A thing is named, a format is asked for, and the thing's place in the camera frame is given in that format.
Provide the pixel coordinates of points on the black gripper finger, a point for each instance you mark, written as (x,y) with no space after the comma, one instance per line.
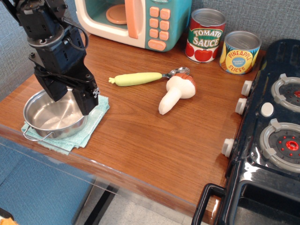
(86,100)
(55,89)

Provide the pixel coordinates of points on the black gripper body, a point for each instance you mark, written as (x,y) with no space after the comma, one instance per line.
(60,53)

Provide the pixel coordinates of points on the spoon with green handle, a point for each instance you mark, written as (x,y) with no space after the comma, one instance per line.
(144,77)

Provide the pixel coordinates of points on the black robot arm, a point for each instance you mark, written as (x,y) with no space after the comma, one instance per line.
(33,14)

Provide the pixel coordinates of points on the stainless steel pot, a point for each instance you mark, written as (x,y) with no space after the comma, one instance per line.
(48,119)

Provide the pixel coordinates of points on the teal cloth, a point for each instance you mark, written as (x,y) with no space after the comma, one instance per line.
(78,140)

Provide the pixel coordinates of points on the orange microwave plate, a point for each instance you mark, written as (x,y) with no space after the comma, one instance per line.
(117,14)

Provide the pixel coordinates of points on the white plush mushroom toy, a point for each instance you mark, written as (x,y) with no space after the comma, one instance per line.
(180,86)

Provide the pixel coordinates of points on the teal toy microwave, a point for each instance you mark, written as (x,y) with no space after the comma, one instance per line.
(151,24)

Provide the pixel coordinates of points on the black table leg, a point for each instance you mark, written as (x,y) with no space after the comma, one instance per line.
(100,209)

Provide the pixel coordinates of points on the tomato sauce can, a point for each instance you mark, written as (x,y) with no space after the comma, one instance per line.
(205,31)

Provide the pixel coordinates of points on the white stove knob bottom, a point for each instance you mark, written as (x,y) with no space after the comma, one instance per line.
(227,147)

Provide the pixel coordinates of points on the white stove knob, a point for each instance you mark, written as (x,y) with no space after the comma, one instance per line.
(246,88)
(240,106)
(227,147)

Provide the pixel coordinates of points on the white stove knob middle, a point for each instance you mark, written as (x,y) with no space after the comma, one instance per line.
(240,106)

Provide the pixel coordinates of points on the white stove knob top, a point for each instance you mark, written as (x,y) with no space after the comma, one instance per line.
(246,88)

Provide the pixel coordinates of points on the pineapple slices can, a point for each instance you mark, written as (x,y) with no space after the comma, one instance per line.
(239,53)

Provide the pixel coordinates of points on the black toy stove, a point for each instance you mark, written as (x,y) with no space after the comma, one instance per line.
(263,174)

